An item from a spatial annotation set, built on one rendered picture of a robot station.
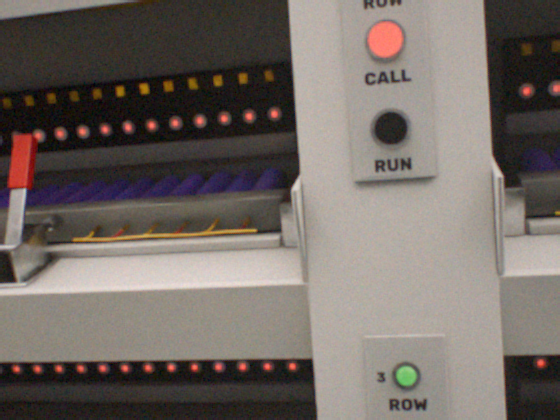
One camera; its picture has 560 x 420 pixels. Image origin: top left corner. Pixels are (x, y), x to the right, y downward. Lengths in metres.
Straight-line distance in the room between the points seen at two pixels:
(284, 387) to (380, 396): 0.20
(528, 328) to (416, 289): 0.06
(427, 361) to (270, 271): 0.09
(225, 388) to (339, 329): 0.23
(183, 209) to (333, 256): 0.13
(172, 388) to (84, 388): 0.08
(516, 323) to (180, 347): 0.18
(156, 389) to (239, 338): 0.22
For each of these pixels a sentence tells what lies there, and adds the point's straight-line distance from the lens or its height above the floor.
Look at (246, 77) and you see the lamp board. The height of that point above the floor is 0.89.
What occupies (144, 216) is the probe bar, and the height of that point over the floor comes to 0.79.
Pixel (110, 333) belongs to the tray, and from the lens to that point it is 0.39.
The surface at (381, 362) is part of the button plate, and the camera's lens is 0.34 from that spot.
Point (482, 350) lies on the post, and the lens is 0.34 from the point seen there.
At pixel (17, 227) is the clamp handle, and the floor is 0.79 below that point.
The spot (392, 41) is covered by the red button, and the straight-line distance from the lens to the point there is 0.33.
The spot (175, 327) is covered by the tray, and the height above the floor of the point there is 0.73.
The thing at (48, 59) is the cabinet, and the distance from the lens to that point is 0.62.
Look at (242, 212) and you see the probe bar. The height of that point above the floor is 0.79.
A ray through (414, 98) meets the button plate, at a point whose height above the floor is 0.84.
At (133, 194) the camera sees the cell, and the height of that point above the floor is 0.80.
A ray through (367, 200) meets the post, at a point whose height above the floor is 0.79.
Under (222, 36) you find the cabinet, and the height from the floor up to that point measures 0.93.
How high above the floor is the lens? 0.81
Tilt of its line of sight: 3 degrees down
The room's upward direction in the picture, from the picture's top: 4 degrees counter-clockwise
